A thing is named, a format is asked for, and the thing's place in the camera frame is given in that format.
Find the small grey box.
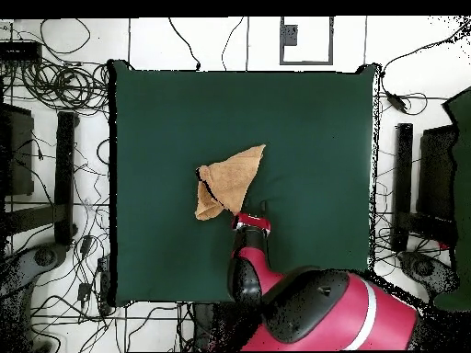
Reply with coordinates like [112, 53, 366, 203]
[282, 24, 298, 47]

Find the dark green table cloth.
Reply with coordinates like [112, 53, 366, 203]
[106, 58, 380, 306]

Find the green cloth sheet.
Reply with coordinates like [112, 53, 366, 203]
[431, 85, 471, 312]

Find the black flat panel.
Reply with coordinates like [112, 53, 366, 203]
[0, 104, 35, 197]
[417, 124, 459, 222]

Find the grey chair base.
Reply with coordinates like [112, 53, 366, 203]
[398, 251, 461, 299]
[0, 242, 69, 299]

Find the tan terry towel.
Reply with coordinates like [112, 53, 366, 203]
[193, 143, 267, 222]

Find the coiled black cable bundle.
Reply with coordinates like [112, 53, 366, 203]
[21, 60, 111, 111]

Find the black power adapter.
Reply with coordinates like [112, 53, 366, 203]
[385, 91, 408, 114]

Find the grey square floor frame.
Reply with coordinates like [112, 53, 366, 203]
[279, 16, 335, 66]

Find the black electronics box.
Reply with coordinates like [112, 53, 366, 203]
[0, 40, 43, 63]

